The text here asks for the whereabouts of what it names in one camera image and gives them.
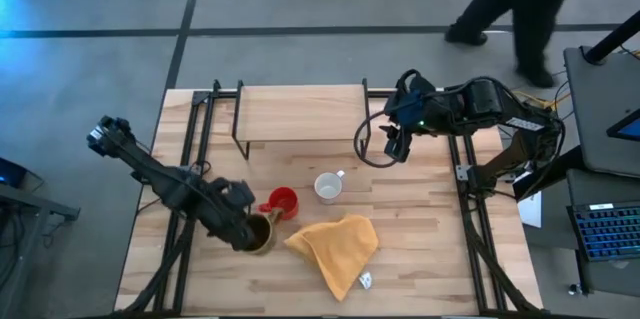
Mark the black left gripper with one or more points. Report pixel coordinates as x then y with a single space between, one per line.
227 204

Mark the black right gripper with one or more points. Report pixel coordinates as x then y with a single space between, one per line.
417 109

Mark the gold brown mug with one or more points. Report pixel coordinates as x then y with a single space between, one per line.
267 236

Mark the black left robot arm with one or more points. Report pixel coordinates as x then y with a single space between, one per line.
150 169

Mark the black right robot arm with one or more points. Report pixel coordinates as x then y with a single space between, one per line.
505 109

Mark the red mug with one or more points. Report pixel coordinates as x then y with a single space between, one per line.
286 203

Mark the white mug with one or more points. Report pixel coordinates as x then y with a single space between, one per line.
328 187

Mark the yellow cloth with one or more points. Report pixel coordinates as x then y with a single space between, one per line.
335 251

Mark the white paper sheet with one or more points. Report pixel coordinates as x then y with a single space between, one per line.
531 209

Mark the person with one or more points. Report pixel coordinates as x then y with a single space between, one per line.
530 4

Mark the grey desk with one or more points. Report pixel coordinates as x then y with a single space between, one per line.
600 109

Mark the laptop with blue keyboard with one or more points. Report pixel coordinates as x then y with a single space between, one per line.
607 231

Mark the tablet with blue screen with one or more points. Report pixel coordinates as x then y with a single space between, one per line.
627 128

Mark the black pole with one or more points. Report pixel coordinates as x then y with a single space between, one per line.
617 36

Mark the silver corner bracket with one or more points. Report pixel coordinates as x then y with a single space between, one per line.
463 173

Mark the black aluminium frame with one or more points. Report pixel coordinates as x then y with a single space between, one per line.
187 159
477 239

